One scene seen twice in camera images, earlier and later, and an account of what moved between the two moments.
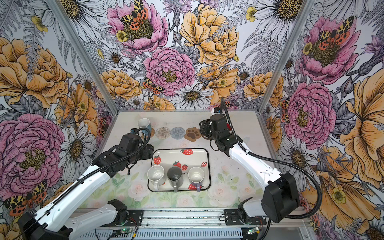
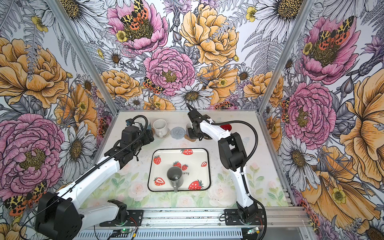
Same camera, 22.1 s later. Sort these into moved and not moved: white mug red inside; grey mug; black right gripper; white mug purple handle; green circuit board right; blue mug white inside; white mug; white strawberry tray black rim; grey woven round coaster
Moved: white mug purple handle; white mug; black right gripper
Not moved: white strawberry tray black rim; green circuit board right; blue mug white inside; grey woven round coaster; white mug red inside; grey mug
